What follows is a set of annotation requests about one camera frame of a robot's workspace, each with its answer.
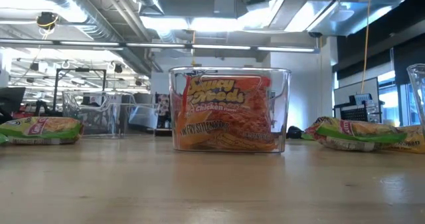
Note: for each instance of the long ceiling light strip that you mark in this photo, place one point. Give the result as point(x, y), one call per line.
point(159, 45)

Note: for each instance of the silver ceiling vent unit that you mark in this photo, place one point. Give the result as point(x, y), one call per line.
point(358, 14)

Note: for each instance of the black gantry rack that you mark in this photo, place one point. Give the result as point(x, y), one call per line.
point(79, 70)

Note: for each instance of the yellow Maruchan ramen pack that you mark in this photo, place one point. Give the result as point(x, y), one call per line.
point(411, 141)

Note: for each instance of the red Saucy Noods noodle pack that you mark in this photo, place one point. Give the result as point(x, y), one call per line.
point(225, 117)

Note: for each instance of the clear plastic bin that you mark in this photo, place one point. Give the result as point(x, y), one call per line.
point(282, 101)
point(419, 84)
point(99, 117)

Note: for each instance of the white wall panel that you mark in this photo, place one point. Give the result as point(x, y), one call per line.
point(345, 94)

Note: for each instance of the black background equipment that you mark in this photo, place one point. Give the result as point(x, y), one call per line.
point(355, 114)

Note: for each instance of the black frame clamp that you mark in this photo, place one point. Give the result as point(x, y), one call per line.
point(295, 132)

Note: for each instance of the black monitor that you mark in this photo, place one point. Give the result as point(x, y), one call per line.
point(11, 97)

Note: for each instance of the green-edged shrimp ramen pack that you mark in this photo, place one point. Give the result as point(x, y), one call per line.
point(348, 134)
point(40, 131)

